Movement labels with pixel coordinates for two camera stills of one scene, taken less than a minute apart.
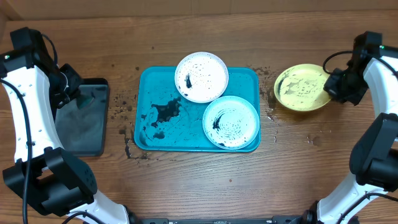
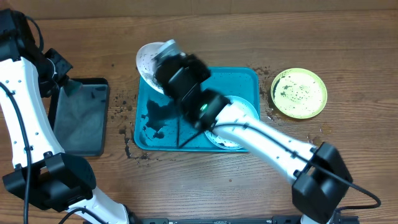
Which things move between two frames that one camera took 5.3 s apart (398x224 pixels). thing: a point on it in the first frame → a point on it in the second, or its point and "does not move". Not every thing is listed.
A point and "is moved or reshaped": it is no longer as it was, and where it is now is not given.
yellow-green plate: x=300 y=88 is moved or reshaped
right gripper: x=331 y=88 → x=199 y=65
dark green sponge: x=85 y=102 is moved or reshaped
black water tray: x=83 y=132 does not move
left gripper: x=61 y=99 → x=49 y=88
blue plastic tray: x=166 y=121 does not move
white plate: x=201 y=77 → x=145 y=58
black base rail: x=301 y=219 does not move
